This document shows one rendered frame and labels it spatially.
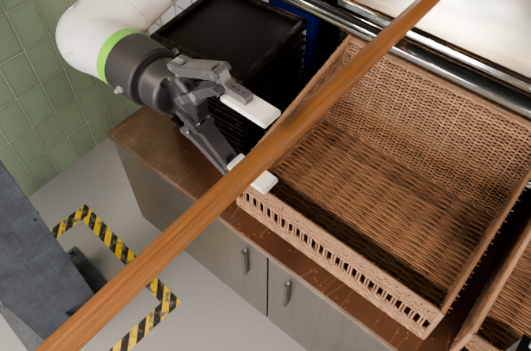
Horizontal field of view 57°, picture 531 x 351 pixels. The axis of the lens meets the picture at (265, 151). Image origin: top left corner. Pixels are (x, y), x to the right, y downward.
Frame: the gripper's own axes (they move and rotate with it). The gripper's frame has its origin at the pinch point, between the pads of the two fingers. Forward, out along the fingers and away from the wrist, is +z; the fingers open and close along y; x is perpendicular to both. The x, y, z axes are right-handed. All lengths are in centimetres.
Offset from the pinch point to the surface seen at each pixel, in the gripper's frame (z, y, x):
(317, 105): 1.0, -1.5, -9.5
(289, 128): 0.7, -1.5, -3.9
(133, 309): -50, 119, 11
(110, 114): -120, 108, -38
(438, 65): 8.5, 1.7, -31.0
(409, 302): 23, 50, -19
